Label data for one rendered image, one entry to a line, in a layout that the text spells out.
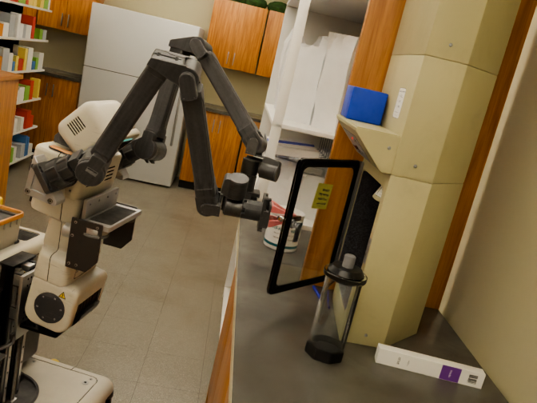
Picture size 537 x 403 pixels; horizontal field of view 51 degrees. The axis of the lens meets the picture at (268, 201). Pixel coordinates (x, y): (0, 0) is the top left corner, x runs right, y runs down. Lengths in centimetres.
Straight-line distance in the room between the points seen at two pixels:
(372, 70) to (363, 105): 20
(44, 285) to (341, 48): 164
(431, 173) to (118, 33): 523
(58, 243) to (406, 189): 108
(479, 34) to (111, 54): 527
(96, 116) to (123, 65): 468
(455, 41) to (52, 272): 133
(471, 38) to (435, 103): 17
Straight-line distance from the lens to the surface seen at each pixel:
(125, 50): 639
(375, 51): 179
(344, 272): 136
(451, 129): 148
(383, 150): 143
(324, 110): 271
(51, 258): 188
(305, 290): 184
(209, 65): 193
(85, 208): 177
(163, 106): 197
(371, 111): 162
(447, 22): 145
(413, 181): 147
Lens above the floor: 161
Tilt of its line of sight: 14 degrees down
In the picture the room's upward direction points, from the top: 13 degrees clockwise
